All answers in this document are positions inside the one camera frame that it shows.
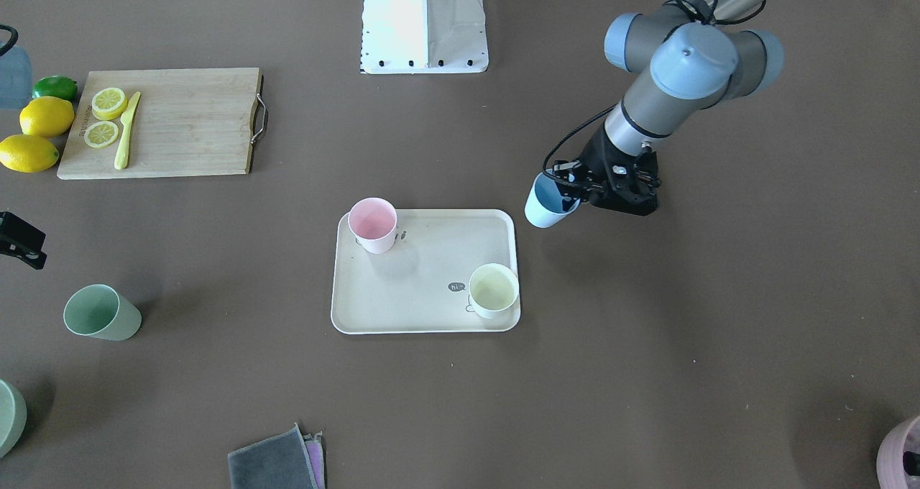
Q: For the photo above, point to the grey folded cloth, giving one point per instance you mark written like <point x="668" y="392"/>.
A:
<point x="289" y="460"/>

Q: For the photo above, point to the lemon slice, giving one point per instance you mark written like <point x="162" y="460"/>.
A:
<point x="101" y="134"/>
<point x="108" y="104"/>

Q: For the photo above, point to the wooden cutting board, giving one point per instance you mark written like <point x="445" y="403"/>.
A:
<point x="188" y="122"/>

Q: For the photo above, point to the pink bowl with ice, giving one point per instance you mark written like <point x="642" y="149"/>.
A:
<point x="897" y="459"/>

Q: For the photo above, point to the green cup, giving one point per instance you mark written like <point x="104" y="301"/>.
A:
<point x="101" y="312"/>

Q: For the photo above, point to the green lime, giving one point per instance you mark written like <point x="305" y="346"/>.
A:
<point x="60" y="87"/>

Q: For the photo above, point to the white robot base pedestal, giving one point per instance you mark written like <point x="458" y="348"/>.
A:
<point x="423" y="37"/>

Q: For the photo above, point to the yellow plastic knife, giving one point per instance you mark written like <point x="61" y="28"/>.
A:
<point x="121" y="159"/>

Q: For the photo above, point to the pink cup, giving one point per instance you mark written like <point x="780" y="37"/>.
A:
<point x="373" y="222"/>

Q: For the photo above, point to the whole yellow lemon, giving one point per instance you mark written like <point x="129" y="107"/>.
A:
<point x="46" y="116"/>
<point x="28" y="153"/>

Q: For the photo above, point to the green bowl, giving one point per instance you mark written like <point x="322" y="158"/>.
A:
<point x="13" y="416"/>

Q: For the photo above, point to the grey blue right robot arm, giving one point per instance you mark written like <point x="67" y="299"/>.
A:
<point x="16" y="72"/>

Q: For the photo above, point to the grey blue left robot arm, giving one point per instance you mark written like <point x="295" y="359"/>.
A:
<point x="684" y="61"/>

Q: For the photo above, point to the cream yellow cup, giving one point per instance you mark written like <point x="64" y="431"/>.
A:
<point x="493" y="290"/>

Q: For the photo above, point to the cream rectangular tray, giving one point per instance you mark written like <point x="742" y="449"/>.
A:
<point x="421" y="285"/>

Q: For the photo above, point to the blue cup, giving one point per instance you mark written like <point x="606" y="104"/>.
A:
<point x="546" y="204"/>

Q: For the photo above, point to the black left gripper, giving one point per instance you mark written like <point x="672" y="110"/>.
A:
<point x="595" y="160"/>

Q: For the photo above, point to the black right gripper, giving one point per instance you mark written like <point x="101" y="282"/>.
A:
<point x="21" y="249"/>

